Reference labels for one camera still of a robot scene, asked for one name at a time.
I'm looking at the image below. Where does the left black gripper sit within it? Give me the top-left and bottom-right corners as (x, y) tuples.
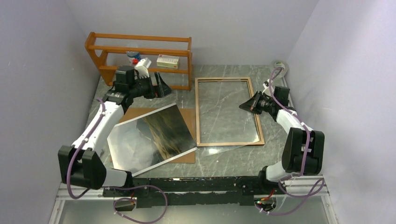
(129, 71), (174, 99)

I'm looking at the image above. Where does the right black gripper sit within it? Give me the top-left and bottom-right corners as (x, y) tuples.
(240, 91), (276, 115)

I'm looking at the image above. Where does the clear acrylic sheet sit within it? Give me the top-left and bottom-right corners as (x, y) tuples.
(198, 81), (261, 157)

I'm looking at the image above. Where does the picture frame black and wood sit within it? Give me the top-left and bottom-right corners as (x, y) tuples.
(195, 77), (265, 147)

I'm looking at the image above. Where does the brown backing board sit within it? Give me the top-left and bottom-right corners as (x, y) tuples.
(110, 107), (198, 164)

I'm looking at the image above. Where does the landscape photo print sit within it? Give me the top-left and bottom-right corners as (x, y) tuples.
(106, 103), (198, 177)

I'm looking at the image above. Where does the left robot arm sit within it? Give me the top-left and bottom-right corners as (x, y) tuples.
(57, 66), (172, 196)

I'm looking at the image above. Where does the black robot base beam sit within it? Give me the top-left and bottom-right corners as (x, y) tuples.
(103, 169), (283, 208)

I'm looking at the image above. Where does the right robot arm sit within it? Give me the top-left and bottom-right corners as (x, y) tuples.
(239, 86), (325, 194)

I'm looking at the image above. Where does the white cream small box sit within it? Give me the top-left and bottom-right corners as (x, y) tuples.
(156, 54), (180, 69)

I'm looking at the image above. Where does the blue white small jar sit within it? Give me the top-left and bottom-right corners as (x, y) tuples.
(126, 51), (141, 65)

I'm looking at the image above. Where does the clear tape roll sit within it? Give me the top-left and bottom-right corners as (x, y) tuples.
(271, 60), (289, 72)

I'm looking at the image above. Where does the orange wooden shelf rack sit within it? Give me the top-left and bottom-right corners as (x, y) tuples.
(84, 32), (193, 91)

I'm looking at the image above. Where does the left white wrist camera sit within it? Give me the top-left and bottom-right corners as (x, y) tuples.
(131, 57), (152, 78)

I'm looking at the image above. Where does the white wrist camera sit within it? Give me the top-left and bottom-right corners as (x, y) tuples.
(263, 80), (270, 92)
(131, 57), (152, 78)

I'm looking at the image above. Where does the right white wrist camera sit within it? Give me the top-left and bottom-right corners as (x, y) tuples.
(263, 80), (270, 92)

